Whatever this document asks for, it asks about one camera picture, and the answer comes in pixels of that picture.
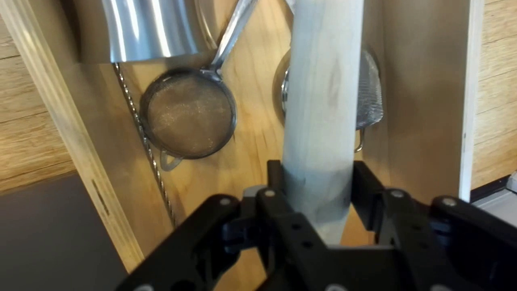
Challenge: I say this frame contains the large steel mesh strainer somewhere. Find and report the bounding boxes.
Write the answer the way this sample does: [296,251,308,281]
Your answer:
[271,48,384,152]

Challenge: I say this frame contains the twisted metal bar spoon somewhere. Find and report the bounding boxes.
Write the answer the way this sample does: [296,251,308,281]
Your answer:
[111,63,176,228]

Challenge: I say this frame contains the shiny steel cup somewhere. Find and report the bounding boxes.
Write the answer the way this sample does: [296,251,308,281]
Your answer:
[102,0,215,63]

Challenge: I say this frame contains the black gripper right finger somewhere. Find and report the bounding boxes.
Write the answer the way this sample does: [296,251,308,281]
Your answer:
[352,162,517,291]

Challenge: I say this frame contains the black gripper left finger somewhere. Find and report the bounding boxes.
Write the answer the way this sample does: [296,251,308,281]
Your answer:
[116,162,326,291]

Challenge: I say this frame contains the small steel mesh strainer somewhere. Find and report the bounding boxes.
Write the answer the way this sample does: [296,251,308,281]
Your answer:
[140,0,258,171]

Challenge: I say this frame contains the pale wooden rolling pin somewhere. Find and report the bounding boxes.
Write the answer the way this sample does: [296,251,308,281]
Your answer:
[283,0,363,246]

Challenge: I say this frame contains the open wooden drawer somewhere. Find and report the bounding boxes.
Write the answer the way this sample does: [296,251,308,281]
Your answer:
[0,0,483,268]

